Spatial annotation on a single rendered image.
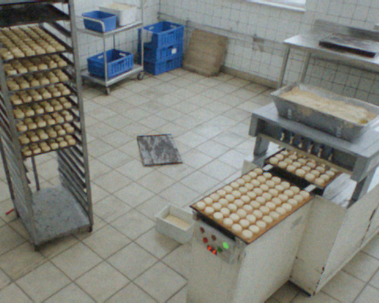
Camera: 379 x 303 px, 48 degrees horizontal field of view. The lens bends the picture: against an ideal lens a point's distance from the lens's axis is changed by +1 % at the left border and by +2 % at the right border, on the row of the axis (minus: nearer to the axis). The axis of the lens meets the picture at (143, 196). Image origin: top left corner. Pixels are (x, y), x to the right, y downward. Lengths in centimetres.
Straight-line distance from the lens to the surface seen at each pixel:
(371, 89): 582
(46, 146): 290
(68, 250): 334
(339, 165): 258
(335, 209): 266
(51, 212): 348
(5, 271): 329
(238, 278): 234
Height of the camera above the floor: 231
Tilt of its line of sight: 37 degrees down
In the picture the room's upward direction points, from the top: 1 degrees clockwise
